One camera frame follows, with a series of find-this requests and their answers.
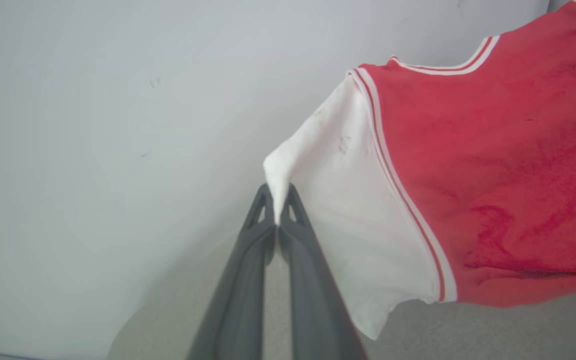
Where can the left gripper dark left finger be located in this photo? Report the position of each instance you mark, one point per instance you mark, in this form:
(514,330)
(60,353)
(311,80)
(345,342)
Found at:
(238,300)

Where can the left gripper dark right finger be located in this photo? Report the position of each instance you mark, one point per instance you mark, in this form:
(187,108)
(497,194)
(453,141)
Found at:
(313,300)

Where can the red and white sports jersey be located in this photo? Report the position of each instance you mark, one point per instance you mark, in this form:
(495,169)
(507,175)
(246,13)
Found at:
(468,165)

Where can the grey fabric sofa cushion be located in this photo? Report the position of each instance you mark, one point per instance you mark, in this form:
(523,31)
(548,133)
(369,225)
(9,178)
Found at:
(468,335)

